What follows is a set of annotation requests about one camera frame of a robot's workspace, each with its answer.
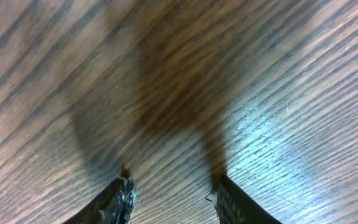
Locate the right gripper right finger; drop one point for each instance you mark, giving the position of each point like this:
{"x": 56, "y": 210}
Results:
{"x": 234, "y": 206}

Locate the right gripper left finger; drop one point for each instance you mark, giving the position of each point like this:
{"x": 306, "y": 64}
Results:
{"x": 113, "y": 205}

